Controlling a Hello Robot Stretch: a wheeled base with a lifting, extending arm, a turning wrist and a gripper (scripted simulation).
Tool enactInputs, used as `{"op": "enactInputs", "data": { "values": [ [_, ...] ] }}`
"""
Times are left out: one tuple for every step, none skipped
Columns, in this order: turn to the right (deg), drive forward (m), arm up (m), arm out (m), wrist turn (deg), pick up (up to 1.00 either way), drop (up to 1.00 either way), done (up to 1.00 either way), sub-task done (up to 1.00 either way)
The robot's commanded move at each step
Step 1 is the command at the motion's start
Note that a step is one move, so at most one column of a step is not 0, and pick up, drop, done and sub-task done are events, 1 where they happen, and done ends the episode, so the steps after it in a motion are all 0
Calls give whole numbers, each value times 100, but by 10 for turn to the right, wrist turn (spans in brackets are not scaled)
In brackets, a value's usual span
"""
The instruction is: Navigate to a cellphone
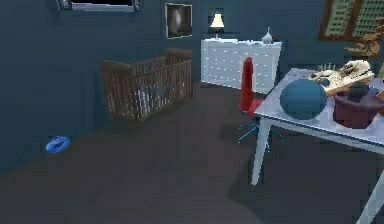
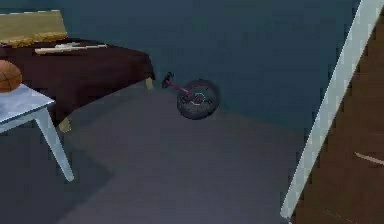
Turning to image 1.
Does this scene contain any blue ball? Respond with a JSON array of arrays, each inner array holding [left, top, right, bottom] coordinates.
[[279, 78, 328, 121]]

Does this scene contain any framed dark picture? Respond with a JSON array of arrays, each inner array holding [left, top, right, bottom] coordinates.
[[164, 2, 194, 40]]

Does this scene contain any red office chair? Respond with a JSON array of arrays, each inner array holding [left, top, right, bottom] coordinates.
[[237, 56, 284, 152]]

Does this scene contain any white table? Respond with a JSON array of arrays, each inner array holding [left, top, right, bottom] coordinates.
[[251, 67, 384, 224]]

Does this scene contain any brown wooden crib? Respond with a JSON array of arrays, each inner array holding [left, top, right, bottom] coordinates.
[[99, 47, 195, 122]]

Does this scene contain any brown framed window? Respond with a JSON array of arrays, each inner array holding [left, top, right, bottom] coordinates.
[[317, 0, 384, 42]]

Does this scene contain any white vase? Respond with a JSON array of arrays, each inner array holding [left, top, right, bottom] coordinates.
[[261, 26, 274, 45]]

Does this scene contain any blue ring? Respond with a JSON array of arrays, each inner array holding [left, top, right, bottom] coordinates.
[[45, 135, 72, 154]]

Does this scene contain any white table lamp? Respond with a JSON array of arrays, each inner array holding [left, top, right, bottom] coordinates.
[[210, 13, 226, 41]]

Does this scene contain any dark red bowl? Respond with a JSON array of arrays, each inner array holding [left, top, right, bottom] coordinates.
[[333, 89, 384, 130]]

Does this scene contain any white chest of drawers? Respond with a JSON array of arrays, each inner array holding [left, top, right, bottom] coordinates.
[[200, 38, 283, 95]]

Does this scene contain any window with grey frame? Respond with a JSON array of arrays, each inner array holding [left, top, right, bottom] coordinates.
[[56, 0, 141, 13]]

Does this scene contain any brown house plant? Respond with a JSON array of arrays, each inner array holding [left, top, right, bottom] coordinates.
[[344, 20, 384, 61]]

